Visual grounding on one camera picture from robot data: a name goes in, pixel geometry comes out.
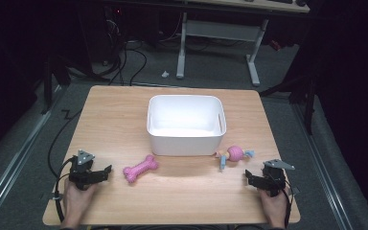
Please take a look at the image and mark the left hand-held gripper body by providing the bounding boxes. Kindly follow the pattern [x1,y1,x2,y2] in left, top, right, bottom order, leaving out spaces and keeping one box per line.
[68,149,96,192]

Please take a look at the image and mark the white plastic bin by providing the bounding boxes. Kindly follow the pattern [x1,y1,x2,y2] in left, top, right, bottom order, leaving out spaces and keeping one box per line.
[146,94,228,157]

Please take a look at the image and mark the person's right hand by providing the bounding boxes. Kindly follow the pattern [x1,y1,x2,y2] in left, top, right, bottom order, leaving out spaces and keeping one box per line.
[258,187,290,230]

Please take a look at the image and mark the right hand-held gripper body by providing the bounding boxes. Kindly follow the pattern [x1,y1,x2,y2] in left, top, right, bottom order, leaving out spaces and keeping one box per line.
[262,158,296,197]

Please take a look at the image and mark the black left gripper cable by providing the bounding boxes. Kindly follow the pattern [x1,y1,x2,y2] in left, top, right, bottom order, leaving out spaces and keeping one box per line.
[47,109,83,223]

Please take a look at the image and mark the metal floor rail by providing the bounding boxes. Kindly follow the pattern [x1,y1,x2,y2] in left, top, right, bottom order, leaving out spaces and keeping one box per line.
[0,84,68,226]
[291,102,354,230]

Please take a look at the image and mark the desk with white legs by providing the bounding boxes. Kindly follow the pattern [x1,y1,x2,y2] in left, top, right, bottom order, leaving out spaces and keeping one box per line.
[175,0,311,87]

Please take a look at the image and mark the small red object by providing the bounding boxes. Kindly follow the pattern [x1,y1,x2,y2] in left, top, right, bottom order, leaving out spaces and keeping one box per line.
[268,39,283,52]

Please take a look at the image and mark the black stand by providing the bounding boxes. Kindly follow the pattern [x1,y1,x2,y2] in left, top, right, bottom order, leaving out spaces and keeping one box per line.
[40,52,73,115]
[258,71,322,136]

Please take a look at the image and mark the pink ball rope toy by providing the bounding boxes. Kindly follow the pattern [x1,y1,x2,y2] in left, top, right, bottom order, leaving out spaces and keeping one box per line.
[214,145,256,173]

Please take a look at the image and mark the dark computer tower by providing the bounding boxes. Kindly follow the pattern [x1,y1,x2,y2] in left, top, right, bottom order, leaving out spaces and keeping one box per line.
[76,4,127,66]

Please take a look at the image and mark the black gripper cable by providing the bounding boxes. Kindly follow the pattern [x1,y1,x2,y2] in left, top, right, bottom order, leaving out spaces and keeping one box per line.
[47,109,83,223]
[280,178,295,228]

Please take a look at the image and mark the pink bone toy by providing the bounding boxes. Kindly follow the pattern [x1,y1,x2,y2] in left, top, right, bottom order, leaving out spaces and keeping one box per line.
[122,154,160,184]

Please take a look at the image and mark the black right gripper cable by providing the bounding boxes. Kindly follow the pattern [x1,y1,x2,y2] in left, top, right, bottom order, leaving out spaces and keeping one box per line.
[280,178,295,228]

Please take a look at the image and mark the black floor cables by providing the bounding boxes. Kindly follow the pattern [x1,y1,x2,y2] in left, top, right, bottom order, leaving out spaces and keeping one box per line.
[100,37,149,87]

